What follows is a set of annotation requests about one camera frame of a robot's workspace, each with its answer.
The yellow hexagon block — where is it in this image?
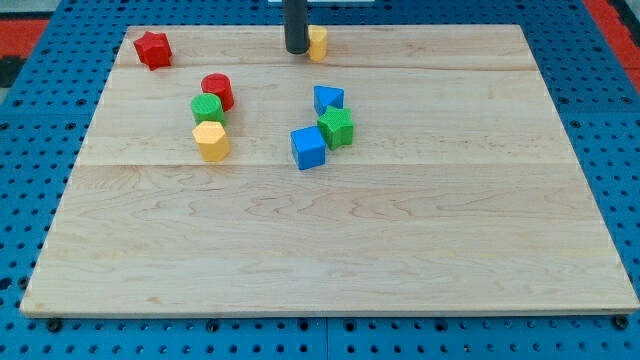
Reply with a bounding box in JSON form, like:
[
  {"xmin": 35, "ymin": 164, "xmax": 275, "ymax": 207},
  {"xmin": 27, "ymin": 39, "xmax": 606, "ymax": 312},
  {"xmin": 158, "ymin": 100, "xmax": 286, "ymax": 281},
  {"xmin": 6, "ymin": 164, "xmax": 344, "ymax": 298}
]
[{"xmin": 192, "ymin": 121, "xmax": 230, "ymax": 162}]

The wooden board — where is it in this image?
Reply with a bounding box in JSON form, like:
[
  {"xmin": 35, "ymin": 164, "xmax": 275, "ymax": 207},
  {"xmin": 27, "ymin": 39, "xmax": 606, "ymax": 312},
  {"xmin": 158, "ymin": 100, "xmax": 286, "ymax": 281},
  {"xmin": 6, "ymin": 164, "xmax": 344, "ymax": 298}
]
[{"xmin": 21, "ymin": 25, "xmax": 639, "ymax": 319}]

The blue cube block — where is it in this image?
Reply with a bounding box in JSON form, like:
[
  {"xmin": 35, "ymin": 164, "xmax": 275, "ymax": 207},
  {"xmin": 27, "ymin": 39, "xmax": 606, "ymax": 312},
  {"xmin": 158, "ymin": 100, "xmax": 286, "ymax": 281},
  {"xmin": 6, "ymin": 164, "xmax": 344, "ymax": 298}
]
[{"xmin": 290, "ymin": 126, "xmax": 326, "ymax": 170}]

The green star block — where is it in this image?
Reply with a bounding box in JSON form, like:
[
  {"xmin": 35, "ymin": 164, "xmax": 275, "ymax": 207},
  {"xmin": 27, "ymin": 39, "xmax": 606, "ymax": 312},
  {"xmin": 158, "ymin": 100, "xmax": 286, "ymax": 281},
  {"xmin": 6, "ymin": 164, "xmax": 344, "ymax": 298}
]
[{"xmin": 317, "ymin": 106, "xmax": 354, "ymax": 150}]

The blue triangle block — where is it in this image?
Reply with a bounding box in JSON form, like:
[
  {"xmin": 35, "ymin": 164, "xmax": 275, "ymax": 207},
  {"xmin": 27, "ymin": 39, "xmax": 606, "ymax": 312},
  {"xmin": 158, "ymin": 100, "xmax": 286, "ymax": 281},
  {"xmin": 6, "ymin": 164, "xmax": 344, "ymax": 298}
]
[{"xmin": 313, "ymin": 85, "xmax": 345, "ymax": 116}]

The green cylinder block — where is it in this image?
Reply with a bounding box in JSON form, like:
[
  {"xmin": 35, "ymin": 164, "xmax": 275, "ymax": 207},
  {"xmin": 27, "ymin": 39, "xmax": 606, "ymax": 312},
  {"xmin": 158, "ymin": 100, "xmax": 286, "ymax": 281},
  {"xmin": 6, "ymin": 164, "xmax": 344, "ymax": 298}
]
[{"xmin": 190, "ymin": 93, "xmax": 226, "ymax": 126}]

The red cylinder block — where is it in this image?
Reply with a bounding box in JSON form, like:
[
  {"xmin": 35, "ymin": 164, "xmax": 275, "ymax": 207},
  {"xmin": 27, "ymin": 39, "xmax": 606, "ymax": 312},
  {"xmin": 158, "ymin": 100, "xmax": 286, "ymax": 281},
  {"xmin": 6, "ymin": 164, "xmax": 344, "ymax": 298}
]
[{"xmin": 201, "ymin": 73, "xmax": 235, "ymax": 112}]

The yellow block behind rod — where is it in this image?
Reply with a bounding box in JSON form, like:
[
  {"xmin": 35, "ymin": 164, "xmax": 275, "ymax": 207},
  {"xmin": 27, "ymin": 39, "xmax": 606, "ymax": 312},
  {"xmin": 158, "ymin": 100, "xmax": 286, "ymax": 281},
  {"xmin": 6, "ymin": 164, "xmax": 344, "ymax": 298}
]
[{"xmin": 308, "ymin": 25, "xmax": 328, "ymax": 62}]

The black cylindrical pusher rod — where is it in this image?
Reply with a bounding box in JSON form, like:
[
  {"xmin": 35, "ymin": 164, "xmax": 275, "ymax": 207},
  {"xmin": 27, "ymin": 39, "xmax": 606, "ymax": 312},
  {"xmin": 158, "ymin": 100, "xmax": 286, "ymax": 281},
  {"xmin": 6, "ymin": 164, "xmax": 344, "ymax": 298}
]
[{"xmin": 282, "ymin": 0, "xmax": 309, "ymax": 55}]

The red star block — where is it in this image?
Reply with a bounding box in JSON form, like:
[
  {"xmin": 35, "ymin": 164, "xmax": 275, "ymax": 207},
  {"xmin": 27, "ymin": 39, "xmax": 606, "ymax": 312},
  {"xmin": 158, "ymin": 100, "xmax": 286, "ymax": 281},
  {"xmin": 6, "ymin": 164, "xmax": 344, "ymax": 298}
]
[{"xmin": 134, "ymin": 31, "xmax": 172, "ymax": 71}]

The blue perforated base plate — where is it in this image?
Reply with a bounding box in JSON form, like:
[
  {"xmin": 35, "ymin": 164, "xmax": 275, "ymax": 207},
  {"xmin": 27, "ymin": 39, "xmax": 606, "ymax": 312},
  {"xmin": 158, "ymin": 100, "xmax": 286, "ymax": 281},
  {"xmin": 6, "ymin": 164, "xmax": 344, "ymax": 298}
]
[{"xmin": 1, "ymin": 0, "xmax": 639, "ymax": 359}]

